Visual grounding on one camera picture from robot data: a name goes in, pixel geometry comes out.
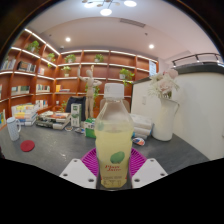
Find orange wooden shelf unit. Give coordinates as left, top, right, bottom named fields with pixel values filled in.
left=0, top=28, right=159, bottom=131

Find tall white green carton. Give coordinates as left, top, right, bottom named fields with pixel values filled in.
left=70, top=103, right=83, bottom=129

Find wooden artist mannequin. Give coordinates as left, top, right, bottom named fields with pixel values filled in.
left=77, top=64, right=103, bottom=120

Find colourful book stack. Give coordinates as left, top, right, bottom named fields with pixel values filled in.
left=10, top=103, right=40, bottom=127

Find flat round red coaster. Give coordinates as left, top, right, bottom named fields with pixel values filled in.
left=19, top=139, right=36, bottom=153

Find branched ceiling lamp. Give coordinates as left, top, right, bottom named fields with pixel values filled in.
left=81, top=0, right=138, bottom=17

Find yellow drink bottle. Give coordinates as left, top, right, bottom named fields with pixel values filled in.
left=94, top=82, right=135, bottom=191

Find dark chair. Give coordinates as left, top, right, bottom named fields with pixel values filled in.
left=65, top=95, right=87, bottom=122

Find dark book stack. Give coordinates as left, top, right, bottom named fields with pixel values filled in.
left=35, top=110, right=72, bottom=130

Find small green box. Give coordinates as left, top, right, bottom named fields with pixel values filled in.
left=83, top=117, right=98, bottom=139

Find white jug vase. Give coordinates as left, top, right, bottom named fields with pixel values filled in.
left=151, top=97, right=181, bottom=142

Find ceiling air vent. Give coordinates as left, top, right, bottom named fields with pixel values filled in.
left=119, top=17, right=147, bottom=28

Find white book stack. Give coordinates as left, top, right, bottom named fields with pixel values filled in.
left=129, top=113, right=155, bottom=140

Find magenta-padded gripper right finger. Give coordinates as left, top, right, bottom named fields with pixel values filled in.
left=128, top=147, right=169, bottom=190

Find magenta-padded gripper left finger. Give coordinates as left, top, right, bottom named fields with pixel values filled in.
left=58, top=147, right=100, bottom=190

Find black ceiling track light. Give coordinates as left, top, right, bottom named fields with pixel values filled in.
left=171, top=52, right=224, bottom=68

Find white patterned mug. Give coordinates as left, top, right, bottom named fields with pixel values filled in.
left=6, top=116, right=22, bottom=142

